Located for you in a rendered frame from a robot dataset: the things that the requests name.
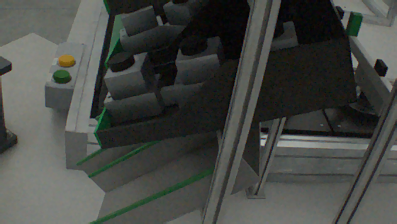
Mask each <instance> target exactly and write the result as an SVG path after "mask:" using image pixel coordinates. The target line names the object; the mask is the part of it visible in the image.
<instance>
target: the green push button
mask: <svg viewBox="0 0 397 224"><path fill-rule="evenodd" d="M53 79H54V80H55V81H56V82H60V83H63V82H67V81H69V80H70V73H69V72H68V71H66V70H62V69H61V70H57V71H56V72H54V74H53Z"/></svg>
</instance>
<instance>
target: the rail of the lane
mask: <svg viewBox="0 0 397 224"><path fill-rule="evenodd" d="M112 18H113V16H112V17H110V16H109V15H108V13H107V10H106V7H105V5H104V1H103V0H98V1H97V4H96V8H95V11H94V16H93V19H92V22H91V26H90V29H89V34H88V37H87V40H86V45H85V48H84V52H83V55H82V60H81V63H80V66H79V71H78V76H77V81H76V84H75V87H74V92H73V95H72V102H71V105H70V108H69V115H68V118H67V123H66V128H65V159H66V169H75V170H81V169H80V168H79V167H78V166H77V165H76V163H77V161H80V160H81V159H83V158H85V157H87V149H88V145H87V133H88V128H89V119H90V118H93V119H94V116H95V112H96V105H97V101H98V95H99V87H100V83H101V73H102V69H103V64H104V58H105V53H106V45H107V41H108V34H109V30H110V25H111V21H112Z"/></svg>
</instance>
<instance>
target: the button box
mask: <svg viewBox="0 0 397 224"><path fill-rule="evenodd" d="M84 48H85V44H84V43H67V42H60V43H59V45H58V48H57V51H56V53H55V58H54V60H53V62H52V65H51V67H50V73H49V75H48V76H47V79H46V82H45V107H46V108H58V109H66V110H69V108H70V105H71V102H72V95H73V92H74V87H75V84H76V81H77V76H78V71H79V66H80V63H81V60H82V55H83V52H84ZM61 55H71V56H73V57H74V64H73V65H71V66H68V67H65V66H62V65H59V62H58V59H59V57H60V56H61ZM61 69H62V70H66V71H68V72H69V73H70V80H69V81H67V82H63V83H60V82H56V81H55V80H54V79H53V74H54V72H56V71H57V70H61Z"/></svg>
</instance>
